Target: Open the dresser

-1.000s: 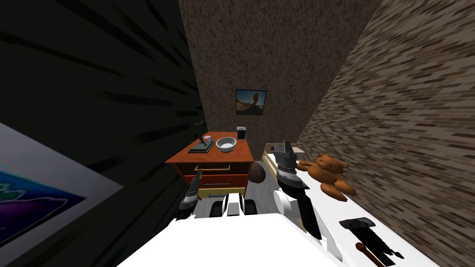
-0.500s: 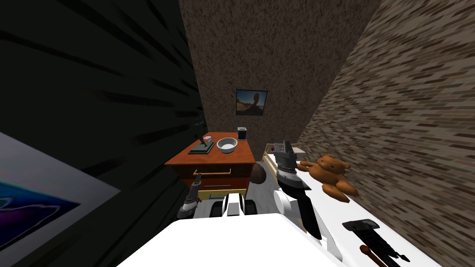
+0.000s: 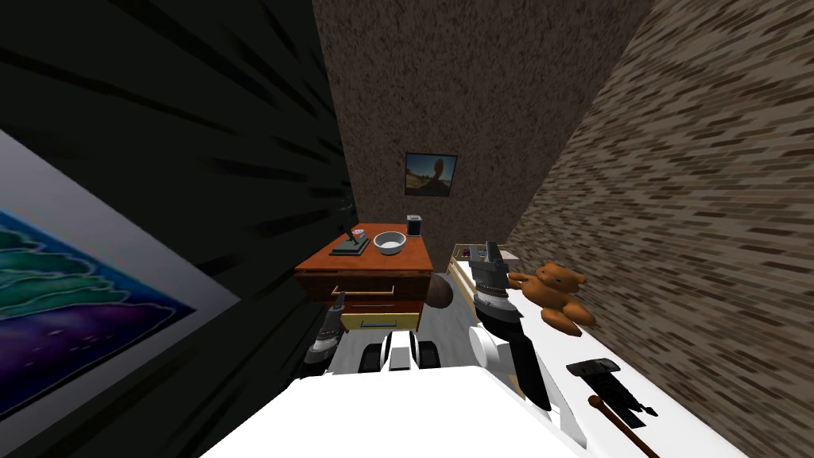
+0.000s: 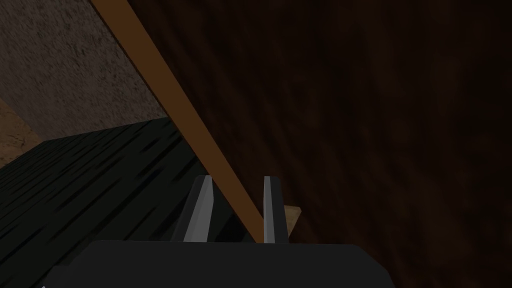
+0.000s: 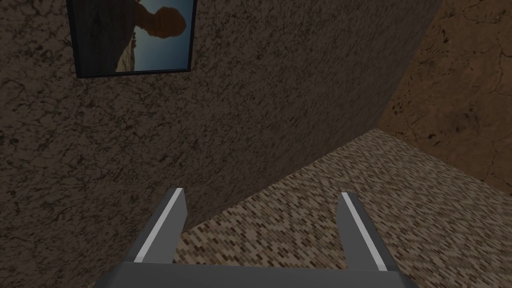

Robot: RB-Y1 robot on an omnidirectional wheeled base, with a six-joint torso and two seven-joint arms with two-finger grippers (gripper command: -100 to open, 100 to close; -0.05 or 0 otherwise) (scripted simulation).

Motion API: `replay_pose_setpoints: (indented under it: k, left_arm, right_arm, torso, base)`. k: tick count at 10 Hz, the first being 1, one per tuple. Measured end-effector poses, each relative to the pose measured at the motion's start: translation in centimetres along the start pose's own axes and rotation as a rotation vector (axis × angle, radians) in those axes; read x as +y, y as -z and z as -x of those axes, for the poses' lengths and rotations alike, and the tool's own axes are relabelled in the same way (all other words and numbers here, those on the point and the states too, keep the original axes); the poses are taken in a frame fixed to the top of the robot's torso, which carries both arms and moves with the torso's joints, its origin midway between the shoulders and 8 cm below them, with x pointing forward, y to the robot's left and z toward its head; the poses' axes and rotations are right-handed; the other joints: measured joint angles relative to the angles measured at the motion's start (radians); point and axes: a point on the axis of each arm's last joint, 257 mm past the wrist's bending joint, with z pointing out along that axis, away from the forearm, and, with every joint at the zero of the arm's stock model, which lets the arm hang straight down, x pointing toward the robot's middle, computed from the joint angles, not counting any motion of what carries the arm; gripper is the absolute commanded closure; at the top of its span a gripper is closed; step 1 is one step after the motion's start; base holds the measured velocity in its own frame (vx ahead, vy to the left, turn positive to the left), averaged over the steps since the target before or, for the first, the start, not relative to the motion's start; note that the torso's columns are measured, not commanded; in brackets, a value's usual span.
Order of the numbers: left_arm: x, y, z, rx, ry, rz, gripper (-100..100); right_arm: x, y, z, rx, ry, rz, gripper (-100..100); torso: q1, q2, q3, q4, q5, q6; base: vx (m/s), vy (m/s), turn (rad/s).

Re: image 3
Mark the white bed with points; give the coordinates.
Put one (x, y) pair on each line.
(620, 362)

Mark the brown teddy bear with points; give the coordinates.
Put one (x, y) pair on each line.
(554, 289)

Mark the white bowl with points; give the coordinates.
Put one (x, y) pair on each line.
(390, 242)

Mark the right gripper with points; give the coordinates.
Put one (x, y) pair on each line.
(490, 275)

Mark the brown ball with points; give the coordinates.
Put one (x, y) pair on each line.
(440, 293)

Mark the small black box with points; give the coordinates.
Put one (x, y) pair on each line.
(414, 226)

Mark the large colourful wall painting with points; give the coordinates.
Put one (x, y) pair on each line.
(70, 299)

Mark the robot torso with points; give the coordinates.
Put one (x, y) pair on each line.
(407, 413)

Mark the small framed wall picture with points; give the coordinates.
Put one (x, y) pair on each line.
(430, 174)

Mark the brown wooden dresser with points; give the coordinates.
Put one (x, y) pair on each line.
(388, 280)

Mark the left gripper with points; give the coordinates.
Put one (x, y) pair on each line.
(331, 323)

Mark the brown wooden bat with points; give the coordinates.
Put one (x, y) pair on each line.
(620, 425)

